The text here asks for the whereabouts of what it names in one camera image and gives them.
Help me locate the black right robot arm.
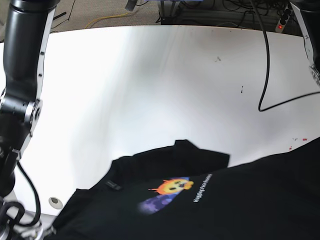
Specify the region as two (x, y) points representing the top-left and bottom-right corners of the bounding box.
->
(0, 0), (58, 199)

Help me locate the left table grommet hole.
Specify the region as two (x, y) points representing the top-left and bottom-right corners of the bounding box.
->
(48, 197), (63, 210)

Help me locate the white power strip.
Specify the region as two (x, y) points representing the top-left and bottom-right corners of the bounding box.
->
(275, 3), (293, 33)

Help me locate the yellow cable on floor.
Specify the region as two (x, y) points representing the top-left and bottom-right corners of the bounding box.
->
(84, 6), (133, 30)

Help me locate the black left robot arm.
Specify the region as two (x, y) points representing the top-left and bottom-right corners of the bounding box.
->
(289, 0), (320, 86)

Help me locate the black printed T-shirt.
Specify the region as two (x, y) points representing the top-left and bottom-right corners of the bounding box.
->
(51, 139), (320, 240)

